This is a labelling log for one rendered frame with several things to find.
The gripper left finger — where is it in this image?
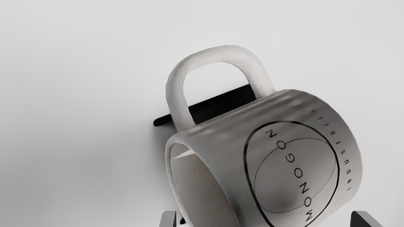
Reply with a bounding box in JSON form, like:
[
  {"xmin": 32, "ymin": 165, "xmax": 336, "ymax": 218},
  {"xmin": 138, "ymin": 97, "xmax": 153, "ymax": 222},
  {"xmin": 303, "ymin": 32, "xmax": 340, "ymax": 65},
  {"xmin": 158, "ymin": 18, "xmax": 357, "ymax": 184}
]
[{"xmin": 159, "ymin": 211, "xmax": 177, "ymax": 227}]

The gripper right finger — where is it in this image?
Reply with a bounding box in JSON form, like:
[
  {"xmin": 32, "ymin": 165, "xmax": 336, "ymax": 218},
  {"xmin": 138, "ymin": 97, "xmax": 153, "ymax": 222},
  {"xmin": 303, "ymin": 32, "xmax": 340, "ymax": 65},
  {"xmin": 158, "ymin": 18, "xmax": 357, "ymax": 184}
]
[{"xmin": 350, "ymin": 211, "xmax": 383, "ymax": 227}]

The white printed mug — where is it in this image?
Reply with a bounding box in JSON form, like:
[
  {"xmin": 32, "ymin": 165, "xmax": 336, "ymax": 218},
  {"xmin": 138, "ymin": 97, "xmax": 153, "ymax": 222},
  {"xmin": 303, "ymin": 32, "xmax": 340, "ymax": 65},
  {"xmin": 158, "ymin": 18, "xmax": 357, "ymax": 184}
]
[{"xmin": 164, "ymin": 45, "xmax": 363, "ymax": 227}]

